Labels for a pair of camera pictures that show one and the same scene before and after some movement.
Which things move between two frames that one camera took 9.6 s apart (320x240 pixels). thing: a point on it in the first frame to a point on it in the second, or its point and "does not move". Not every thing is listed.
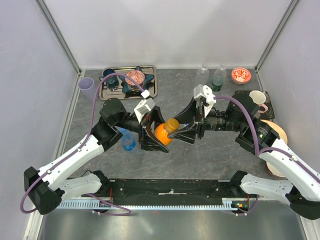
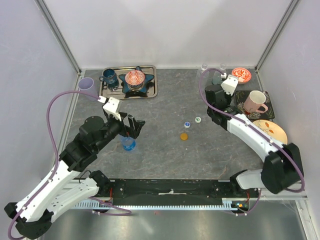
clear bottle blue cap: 128,139 does not move
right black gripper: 187,133 to 228,97
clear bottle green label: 219,78 does not move
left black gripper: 148,141 to 127,130
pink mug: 259,98 does not move
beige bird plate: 275,128 does not move
